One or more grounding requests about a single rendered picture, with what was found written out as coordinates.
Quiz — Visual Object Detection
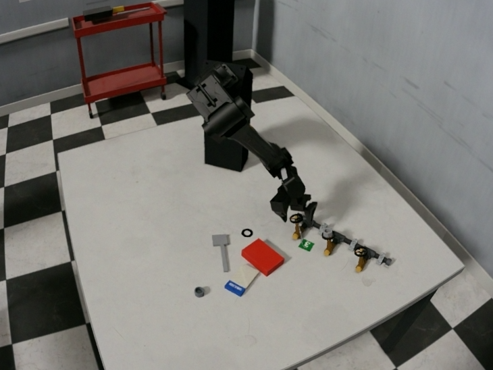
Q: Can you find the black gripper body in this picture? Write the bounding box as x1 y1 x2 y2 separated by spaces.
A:
289 194 315 213

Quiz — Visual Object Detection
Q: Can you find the green tag with silver chain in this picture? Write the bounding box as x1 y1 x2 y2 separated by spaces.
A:
298 225 314 251

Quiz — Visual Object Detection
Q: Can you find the dark grey short cylinder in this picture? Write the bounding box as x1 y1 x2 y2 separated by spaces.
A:
194 286 204 298

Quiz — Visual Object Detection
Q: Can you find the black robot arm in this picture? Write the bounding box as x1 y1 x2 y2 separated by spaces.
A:
186 61 305 216

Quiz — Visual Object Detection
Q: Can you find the red block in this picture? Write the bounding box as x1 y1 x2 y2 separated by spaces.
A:
241 238 284 277

